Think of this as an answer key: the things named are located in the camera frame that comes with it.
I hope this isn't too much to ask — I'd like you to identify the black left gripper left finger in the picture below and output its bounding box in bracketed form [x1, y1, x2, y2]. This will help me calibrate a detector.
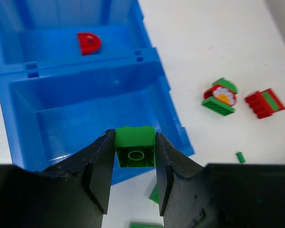
[0, 129, 115, 228]

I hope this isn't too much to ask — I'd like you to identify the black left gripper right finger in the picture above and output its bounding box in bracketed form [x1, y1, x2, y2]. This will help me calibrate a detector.
[155, 133, 285, 228]

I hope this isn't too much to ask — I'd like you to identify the small green tile piece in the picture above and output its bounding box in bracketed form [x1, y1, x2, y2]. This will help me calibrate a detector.
[236, 152, 246, 164]

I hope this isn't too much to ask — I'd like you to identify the green sloped 2x2 brick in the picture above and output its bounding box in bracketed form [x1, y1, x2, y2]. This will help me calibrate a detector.
[114, 125, 156, 168]

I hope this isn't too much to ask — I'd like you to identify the green curved brick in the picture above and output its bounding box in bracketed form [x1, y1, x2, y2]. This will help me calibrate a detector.
[212, 77, 238, 94]
[261, 92, 282, 112]

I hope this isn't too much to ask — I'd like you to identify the green 2x4 plate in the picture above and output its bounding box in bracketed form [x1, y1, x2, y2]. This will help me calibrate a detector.
[129, 222, 164, 228]

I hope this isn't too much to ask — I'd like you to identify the green base plate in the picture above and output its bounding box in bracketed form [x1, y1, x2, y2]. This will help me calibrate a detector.
[201, 97, 235, 116]

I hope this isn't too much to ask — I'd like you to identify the blue near bin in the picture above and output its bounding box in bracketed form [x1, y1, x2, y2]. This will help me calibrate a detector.
[0, 55, 194, 171]

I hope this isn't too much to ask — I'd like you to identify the blue bin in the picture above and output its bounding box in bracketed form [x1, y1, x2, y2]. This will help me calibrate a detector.
[0, 55, 194, 171]
[0, 0, 152, 74]

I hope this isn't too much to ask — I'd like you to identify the blue far bin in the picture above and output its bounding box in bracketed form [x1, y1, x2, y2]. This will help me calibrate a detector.
[0, 0, 152, 74]

